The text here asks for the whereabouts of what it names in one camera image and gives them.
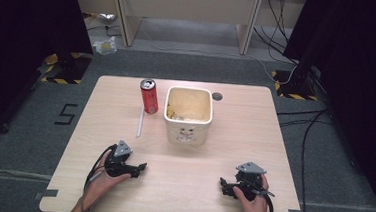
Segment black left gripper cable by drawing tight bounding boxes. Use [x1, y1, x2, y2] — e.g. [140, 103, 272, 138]
[83, 141, 118, 195]

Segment black floor cables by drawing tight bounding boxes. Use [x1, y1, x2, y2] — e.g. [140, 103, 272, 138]
[269, 104, 332, 212]

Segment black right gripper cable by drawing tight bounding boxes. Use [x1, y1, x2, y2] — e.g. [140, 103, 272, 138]
[252, 188, 277, 212]

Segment cream square waste bin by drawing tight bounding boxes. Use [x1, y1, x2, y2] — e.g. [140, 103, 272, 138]
[161, 84, 216, 148]

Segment crumpled silver foil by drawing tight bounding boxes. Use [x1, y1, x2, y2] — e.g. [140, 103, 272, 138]
[96, 11, 117, 25]

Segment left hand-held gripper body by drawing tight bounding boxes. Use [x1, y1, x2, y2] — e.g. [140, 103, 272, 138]
[103, 138, 142, 180]

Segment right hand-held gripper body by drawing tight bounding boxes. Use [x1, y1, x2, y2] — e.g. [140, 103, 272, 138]
[230, 160, 278, 204]

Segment red drink can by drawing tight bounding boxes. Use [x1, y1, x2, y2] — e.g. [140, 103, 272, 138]
[137, 78, 162, 115]

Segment yellow scraps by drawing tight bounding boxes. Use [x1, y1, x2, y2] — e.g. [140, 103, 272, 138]
[165, 105, 186, 122]

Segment black socket cables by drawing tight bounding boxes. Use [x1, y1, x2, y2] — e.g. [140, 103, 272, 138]
[250, 0, 306, 67]

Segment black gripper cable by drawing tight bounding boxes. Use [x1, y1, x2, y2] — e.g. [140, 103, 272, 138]
[252, 188, 277, 212]
[83, 141, 118, 195]

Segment hazard-striped stand base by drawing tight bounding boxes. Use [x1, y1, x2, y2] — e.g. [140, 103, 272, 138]
[39, 49, 93, 87]
[269, 69, 321, 102]

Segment white straw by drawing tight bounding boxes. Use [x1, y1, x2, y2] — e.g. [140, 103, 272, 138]
[136, 105, 146, 139]

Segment black curtain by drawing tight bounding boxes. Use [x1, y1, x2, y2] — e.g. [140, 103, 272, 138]
[0, 0, 97, 158]
[271, 0, 376, 212]

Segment person's right hand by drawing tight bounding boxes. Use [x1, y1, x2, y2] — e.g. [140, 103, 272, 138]
[231, 171, 273, 212]

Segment person's left hand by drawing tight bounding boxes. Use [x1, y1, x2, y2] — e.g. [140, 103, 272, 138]
[81, 166, 132, 211]

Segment light wooden desk frame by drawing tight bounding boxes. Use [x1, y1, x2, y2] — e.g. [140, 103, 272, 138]
[65, 0, 310, 60]

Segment crumpled clear plastic bag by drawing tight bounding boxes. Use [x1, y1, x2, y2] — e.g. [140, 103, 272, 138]
[91, 34, 120, 57]

